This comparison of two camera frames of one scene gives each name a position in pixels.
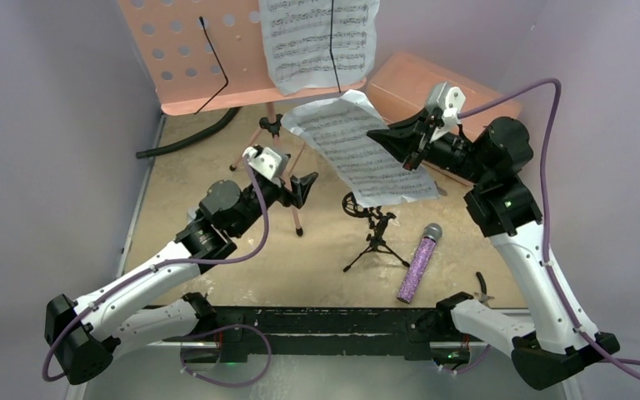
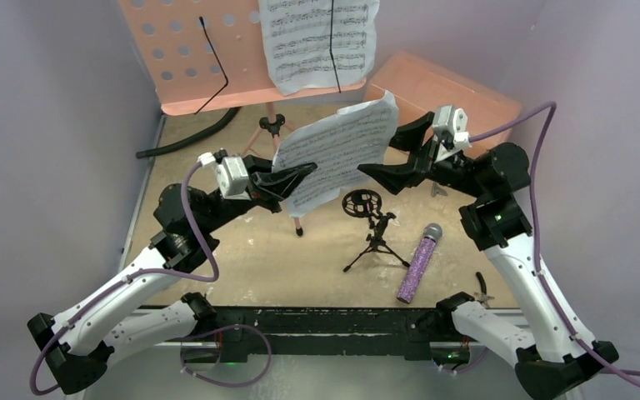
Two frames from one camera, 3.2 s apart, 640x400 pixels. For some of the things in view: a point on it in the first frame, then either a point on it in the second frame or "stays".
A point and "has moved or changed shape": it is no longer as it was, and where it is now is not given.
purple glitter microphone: (417, 269) stays
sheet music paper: (339, 128) has moved or changed shape
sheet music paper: (319, 43) stays
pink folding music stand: (207, 55) stays
